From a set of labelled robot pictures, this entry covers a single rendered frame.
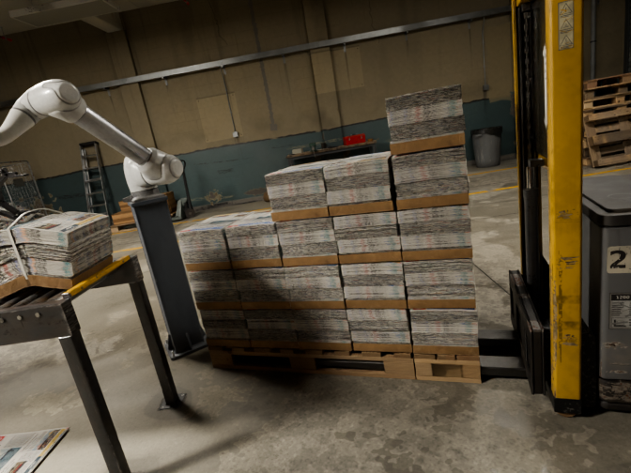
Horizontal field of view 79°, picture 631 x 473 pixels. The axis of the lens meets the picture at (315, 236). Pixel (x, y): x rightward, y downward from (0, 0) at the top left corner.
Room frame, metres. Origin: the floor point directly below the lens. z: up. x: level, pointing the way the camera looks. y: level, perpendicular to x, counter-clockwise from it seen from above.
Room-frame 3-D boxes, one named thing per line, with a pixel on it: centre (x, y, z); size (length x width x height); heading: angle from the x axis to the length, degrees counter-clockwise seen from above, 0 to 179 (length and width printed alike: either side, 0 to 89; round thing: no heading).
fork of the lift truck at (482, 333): (1.89, -0.44, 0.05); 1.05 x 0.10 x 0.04; 69
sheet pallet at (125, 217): (8.05, 3.39, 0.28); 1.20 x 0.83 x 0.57; 87
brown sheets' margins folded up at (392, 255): (1.98, 0.11, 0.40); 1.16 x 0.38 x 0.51; 69
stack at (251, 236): (1.98, 0.12, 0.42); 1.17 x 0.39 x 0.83; 69
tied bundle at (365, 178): (1.82, -0.28, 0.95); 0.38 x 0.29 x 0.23; 158
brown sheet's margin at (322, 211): (1.93, -0.01, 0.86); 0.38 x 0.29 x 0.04; 159
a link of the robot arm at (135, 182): (2.34, 0.95, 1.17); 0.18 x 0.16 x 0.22; 61
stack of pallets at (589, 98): (6.43, -5.05, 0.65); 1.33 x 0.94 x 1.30; 91
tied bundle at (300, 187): (1.93, -0.01, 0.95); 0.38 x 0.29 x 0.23; 159
